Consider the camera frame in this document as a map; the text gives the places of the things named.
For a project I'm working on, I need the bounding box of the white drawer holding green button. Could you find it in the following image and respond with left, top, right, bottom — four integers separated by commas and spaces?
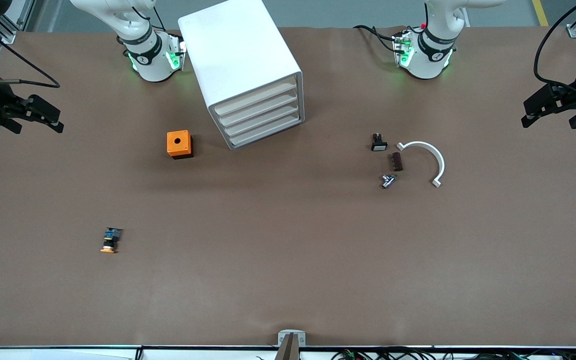
217, 91, 300, 128

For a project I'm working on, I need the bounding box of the lowest white drawer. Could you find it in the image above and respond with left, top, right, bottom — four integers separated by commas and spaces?
225, 114, 303, 149

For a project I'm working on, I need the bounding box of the black arm base cable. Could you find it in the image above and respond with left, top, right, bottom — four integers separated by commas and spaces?
353, 24, 400, 53

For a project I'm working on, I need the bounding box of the tangled cable bundle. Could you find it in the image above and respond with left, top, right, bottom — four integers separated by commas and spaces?
330, 347, 536, 360

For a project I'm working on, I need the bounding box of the white drawer cabinet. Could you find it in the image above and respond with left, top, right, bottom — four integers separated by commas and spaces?
177, 0, 305, 151

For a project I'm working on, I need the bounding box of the gray front camera mount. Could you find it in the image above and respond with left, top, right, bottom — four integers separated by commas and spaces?
274, 329, 307, 360

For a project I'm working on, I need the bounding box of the white drawer holding red button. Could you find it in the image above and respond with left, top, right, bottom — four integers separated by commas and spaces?
213, 77, 299, 118

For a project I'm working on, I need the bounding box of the empty white drawer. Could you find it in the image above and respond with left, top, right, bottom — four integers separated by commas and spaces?
221, 102, 301, 138

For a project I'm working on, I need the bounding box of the white curved plastic arc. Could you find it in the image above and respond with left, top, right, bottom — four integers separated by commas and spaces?
396, 140, 446, 189

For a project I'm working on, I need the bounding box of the orange cap push button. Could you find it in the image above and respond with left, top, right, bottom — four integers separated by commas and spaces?
100, 227, 123, 255

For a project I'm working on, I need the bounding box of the orange button enclosure box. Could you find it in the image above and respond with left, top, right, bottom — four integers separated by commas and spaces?
166, 129, 194, 160

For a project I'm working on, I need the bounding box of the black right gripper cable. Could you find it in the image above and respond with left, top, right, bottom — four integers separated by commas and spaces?
0, 15, 62, 90

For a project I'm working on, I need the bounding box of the aluminium frame profile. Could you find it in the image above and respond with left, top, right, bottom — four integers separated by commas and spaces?
0, 0, 36, 44

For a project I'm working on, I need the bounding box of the white table edge rail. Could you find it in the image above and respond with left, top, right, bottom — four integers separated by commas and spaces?
0, 344, 576, 360

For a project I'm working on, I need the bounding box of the brown table mat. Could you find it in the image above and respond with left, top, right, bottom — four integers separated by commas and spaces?
0, 25, 576, 348

